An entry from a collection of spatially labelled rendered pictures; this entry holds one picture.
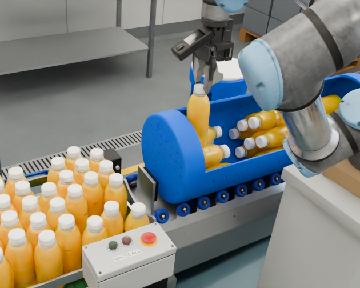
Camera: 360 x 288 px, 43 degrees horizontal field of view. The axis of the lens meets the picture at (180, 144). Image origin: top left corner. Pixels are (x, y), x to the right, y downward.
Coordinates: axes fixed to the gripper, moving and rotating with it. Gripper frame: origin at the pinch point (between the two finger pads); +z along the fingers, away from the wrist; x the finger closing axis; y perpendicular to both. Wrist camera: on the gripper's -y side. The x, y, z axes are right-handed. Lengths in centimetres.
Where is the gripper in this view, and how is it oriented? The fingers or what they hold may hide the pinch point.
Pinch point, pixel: (200, 87)
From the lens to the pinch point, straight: 134.4
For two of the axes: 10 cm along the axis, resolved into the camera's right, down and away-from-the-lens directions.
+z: -0.7, 8.3, 5.5
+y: 8.6, -2.3, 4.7
